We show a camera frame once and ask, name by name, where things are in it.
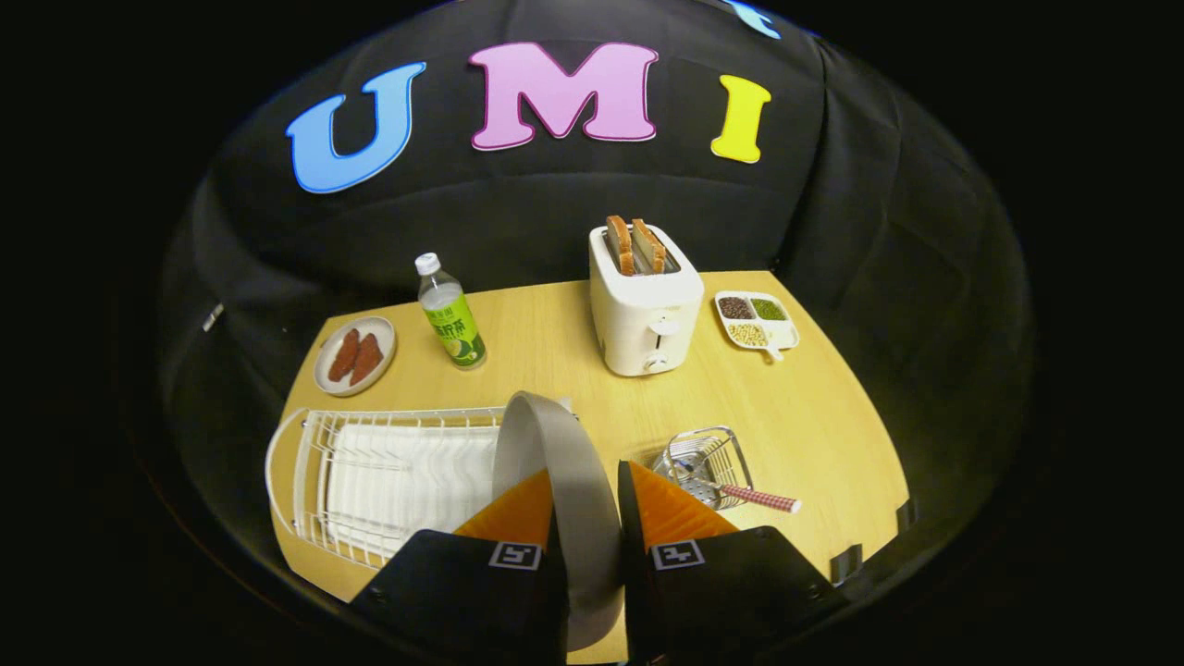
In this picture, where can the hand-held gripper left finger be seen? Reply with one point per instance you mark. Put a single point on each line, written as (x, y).
(444, 592)

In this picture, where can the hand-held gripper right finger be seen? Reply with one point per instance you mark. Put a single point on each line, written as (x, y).
(629, 555)

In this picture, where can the grey round plate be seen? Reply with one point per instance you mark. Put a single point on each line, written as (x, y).
(578, 499)

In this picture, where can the small plate with meat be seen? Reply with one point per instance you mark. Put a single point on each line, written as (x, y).
(384, 330)

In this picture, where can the white divided dish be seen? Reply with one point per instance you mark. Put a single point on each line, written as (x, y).
(782, 328)

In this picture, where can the white toaster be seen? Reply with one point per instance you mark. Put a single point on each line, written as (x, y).
(638, 324)

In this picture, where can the brown meat piece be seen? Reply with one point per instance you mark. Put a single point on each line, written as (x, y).
(366, 359)
(344, 356)

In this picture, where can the pile of soybeans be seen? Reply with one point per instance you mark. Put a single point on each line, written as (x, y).
(747, 334)

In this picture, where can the green label drink bottle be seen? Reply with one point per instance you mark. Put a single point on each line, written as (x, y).
(453, 328)

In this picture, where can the pile of red beans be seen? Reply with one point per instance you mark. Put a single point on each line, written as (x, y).
(735, 307)

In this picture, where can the pile of green beans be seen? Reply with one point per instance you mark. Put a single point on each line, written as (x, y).
(768, 309)

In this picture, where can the white cloth clip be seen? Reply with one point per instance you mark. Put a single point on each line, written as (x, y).
(213, 317)

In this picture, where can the black backdrop cloth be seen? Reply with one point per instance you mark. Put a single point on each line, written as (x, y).
(555, 194)

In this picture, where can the black table edge bracket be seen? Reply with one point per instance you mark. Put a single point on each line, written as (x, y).
(846, 563)
(906, 514)

